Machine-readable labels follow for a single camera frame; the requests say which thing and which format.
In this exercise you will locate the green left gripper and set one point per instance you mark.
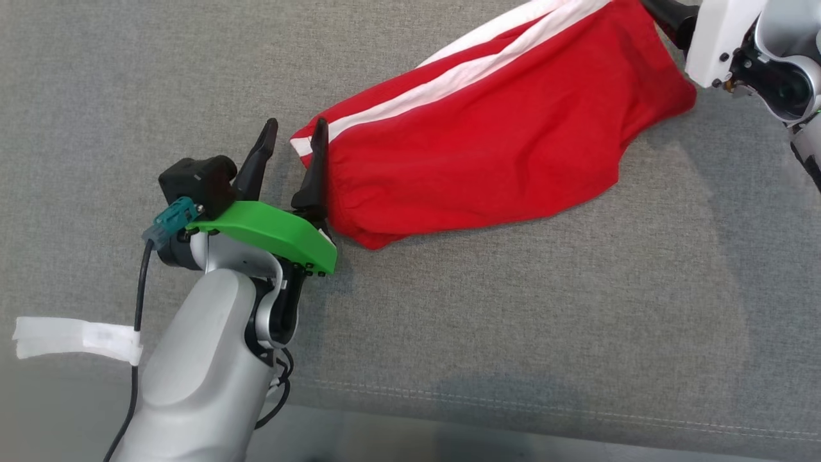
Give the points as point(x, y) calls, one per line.
point(276, 231)

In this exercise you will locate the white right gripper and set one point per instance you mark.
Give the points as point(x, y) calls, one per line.
point(721, 35)

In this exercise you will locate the red pants white stripes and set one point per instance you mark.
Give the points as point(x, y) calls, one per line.
point(513, 147)

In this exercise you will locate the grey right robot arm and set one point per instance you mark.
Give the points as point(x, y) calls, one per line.
point(786, 70)

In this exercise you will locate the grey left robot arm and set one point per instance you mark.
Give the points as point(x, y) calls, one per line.
point(205, 372)

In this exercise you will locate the white tape flag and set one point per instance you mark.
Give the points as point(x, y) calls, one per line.
point(70, 335)

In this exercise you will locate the grey fabric sofa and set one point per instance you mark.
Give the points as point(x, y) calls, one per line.
point(513, 333)

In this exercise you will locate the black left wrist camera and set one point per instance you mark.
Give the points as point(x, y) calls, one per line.
point(195, 183)

